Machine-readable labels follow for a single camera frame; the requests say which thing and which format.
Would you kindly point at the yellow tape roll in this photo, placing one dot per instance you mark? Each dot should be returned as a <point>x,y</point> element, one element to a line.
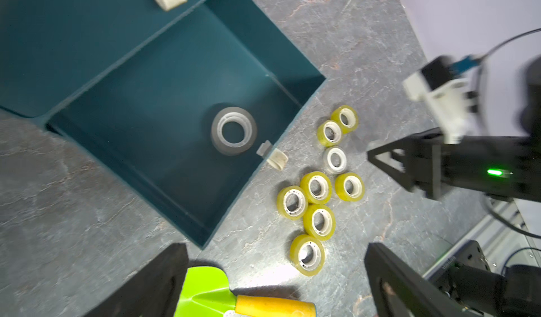
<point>347,118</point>
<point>329,133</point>
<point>292,203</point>
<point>307,255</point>
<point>349,187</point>
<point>317,187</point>
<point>319,222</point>

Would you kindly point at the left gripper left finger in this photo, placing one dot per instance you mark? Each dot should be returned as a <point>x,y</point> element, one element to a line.
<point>153,291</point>

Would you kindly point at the clear white tape roll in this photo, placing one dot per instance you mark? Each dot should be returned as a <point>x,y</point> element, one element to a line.
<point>335,160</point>
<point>233,131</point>

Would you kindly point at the green toy shovel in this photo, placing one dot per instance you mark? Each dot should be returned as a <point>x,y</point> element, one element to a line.
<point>206,292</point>

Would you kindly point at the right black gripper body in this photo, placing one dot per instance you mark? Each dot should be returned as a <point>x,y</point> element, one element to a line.
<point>501,167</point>

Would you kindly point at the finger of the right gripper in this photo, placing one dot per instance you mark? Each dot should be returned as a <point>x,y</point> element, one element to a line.
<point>413,162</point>

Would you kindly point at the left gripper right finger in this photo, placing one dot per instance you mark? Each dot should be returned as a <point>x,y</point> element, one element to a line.
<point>398,290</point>

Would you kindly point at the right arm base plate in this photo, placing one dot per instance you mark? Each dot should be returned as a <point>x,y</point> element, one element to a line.
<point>467,279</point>

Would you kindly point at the teal three-drawer cabinet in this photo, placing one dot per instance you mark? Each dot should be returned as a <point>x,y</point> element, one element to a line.
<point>138,88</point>

